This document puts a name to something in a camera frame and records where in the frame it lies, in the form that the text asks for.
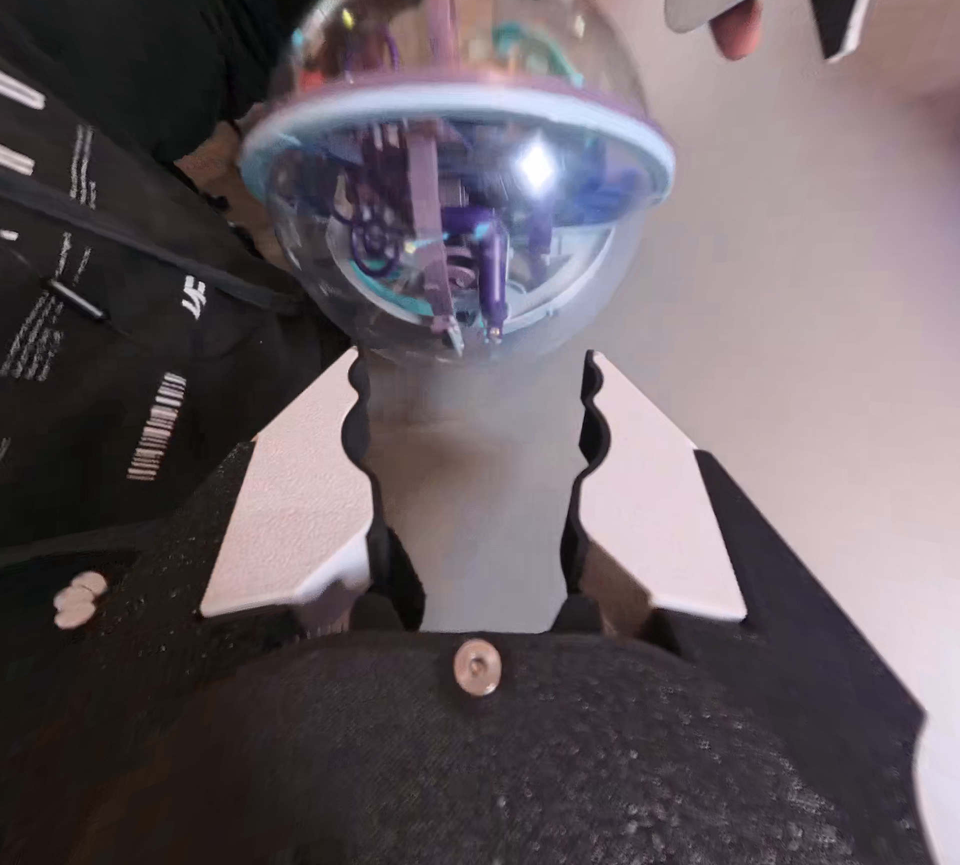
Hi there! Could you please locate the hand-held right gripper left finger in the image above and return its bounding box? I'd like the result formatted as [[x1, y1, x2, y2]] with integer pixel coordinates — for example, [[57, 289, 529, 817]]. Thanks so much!
[[200, 348, 429, 637]]

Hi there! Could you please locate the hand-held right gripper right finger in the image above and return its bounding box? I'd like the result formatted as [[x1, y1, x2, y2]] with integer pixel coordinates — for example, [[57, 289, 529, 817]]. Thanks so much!
[[552, 348, 748, 637]]

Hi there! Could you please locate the clear maze ball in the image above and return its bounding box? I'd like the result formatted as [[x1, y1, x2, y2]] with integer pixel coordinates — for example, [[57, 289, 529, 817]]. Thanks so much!
[[237, 0, 676, 364]]

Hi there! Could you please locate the person's black printed jacket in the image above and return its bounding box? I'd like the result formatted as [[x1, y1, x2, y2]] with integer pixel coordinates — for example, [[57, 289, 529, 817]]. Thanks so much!
[[0, 0, 504, 626]]

